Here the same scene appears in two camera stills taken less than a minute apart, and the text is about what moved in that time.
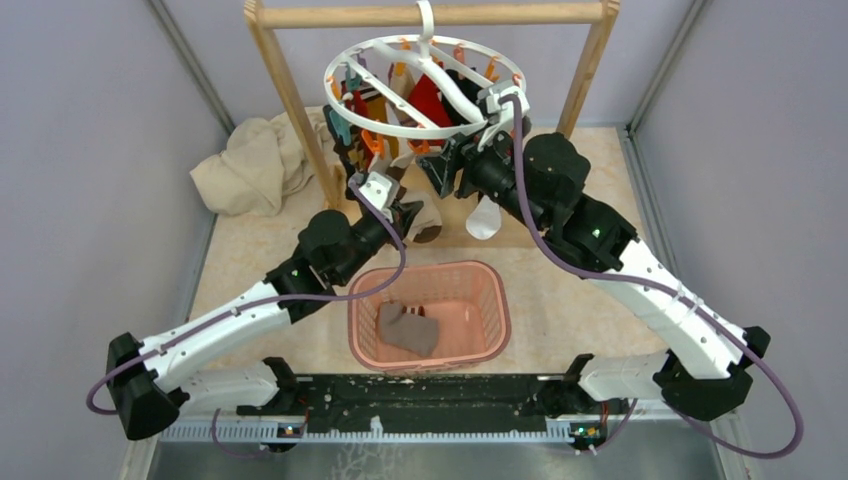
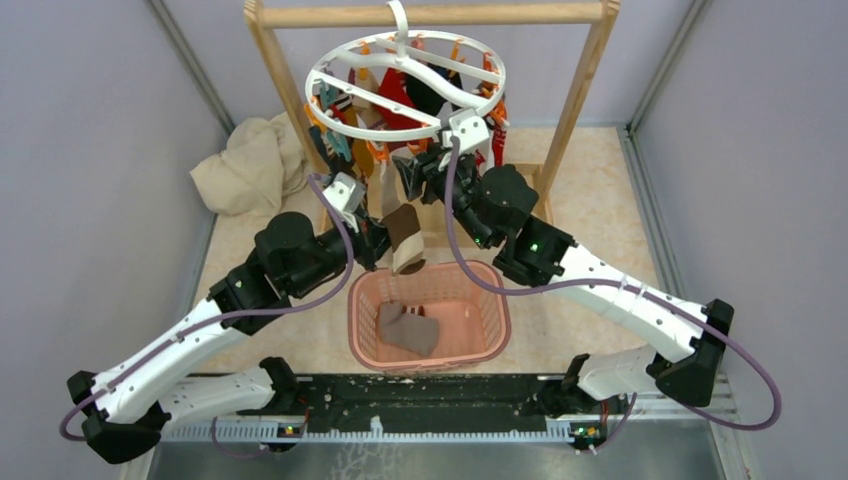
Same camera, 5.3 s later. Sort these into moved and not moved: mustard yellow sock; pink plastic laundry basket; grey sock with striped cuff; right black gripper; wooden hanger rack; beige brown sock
Moved: right black gripper; beige brown sock; mustard yellow sock
Not moved: grey sock with striped cuff; wooden hanger rack; pink plastic laundry basket
